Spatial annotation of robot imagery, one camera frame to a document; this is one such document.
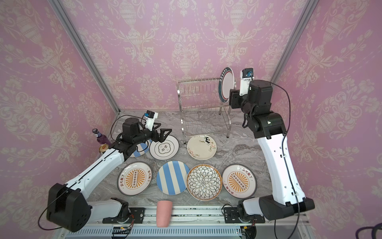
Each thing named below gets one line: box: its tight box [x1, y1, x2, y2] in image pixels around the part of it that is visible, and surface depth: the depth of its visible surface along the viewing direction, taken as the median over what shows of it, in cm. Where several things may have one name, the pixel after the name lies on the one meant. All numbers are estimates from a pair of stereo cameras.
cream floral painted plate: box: [187, 134, 218, 161], surface depth 100 cm
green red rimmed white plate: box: [217, 66, 235, 104], surface depth 91 cm
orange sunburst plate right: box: [221, 163, 258, 200], surface depth 87 cm
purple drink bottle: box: [92, 127, 111, 147], surface depth 89 cm
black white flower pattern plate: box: [186, 163, 223, 202], surface depth 85 cm
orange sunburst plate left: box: [117, 161, 153, 197], surface depth 87 cm
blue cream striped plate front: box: [156, 160, 190, 196], surface depth 89 cm
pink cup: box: [156, 200, 173, 228], surface depth 72 cm
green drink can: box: [98, 143, 109, 154], surface depth 89 cm
